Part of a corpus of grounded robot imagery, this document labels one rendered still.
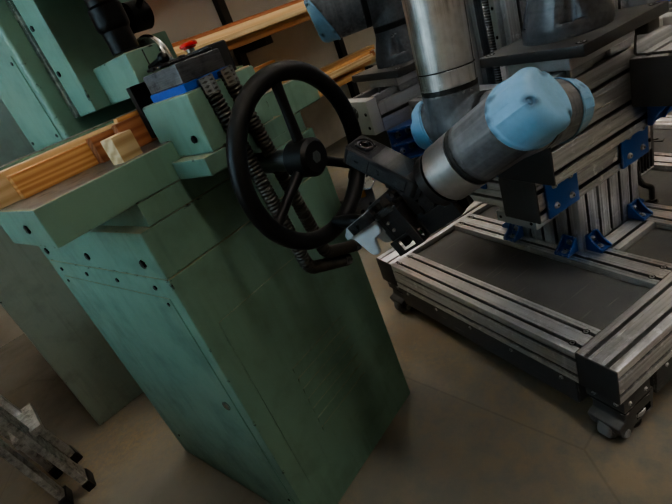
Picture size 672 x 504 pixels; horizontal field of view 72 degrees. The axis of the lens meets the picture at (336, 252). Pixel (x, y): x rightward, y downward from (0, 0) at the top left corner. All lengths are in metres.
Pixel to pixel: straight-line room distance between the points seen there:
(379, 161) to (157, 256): 0.39
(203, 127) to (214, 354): 0.39
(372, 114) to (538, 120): 0.79
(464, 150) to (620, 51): 0.57
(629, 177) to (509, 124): 1.05
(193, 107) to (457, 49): 0.37
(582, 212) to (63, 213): 1.16
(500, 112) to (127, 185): 0.53
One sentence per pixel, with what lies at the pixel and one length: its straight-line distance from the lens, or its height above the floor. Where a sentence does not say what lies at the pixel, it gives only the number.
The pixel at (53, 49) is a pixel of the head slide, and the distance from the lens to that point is 1.07.
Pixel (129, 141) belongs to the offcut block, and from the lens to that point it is 0.80.
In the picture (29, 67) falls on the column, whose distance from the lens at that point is 1.12.
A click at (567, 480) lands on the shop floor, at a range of 1.19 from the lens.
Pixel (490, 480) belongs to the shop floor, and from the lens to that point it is 1.20.
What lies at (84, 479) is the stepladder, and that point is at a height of 0.05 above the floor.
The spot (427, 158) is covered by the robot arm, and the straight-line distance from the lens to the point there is 0.56.
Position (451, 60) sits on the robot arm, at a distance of 0.64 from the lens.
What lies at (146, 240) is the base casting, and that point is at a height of 0.79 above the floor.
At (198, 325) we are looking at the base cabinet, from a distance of 0.84.
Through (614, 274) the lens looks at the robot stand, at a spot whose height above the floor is 0.22.
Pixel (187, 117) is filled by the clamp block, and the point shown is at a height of 0.93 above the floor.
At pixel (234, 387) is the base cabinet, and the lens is 0.92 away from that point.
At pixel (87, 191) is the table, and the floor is 0.89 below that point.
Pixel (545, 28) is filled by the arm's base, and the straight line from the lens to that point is 0.96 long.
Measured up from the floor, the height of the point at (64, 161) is 0.93.
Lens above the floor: 0.99
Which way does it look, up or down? 26 degrees down
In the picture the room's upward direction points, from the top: 21 degrees counter-clockwise
